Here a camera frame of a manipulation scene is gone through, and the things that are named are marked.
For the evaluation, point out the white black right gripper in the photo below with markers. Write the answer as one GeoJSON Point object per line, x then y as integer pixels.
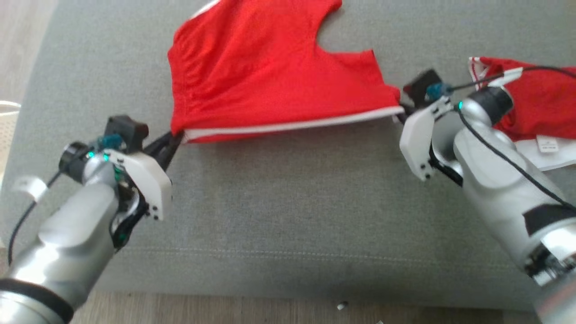
{"type": "Point", "coordinates": [416, 139]}

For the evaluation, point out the red sports shorts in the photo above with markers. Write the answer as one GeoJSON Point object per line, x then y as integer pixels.
{"type": "Point", "coordinates": [270, 72]}

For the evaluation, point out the white perforated laundry basket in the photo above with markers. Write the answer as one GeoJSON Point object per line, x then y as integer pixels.
{"type": "Point", "coordinates": [8, 135]}

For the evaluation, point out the red white basketball jersey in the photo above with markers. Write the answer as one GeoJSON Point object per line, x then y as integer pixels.
{"type": "Point", "coordinates": [544, 99]}

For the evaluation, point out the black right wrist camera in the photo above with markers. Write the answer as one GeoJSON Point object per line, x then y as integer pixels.
{"type": "Point", "coordinates": [420, 87]}

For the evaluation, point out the grey sofa ottoman seat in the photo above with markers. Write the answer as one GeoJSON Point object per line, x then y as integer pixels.
{"type": "Point", "coordinates": [292, 202]}

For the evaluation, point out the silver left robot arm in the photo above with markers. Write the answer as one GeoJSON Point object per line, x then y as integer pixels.
{"type": "Point", "coordinates": [67, 243]}

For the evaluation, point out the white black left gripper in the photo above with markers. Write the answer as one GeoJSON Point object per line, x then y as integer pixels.
{"type": "Point", "coordinates": [153, 184]}

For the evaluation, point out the small white floor scrap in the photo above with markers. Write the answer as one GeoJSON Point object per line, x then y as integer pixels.
{"type": "Point", "coordinates": [342, 306]}

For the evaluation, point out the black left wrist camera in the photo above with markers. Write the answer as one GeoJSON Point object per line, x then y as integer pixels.
{"type": "Point", "coordinates": [128, 130]}

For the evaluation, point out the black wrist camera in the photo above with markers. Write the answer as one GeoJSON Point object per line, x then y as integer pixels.
{"type": "Point", "coordinates": [128, 130]}
{"type": "Point", "coordinates": [420, 87]}

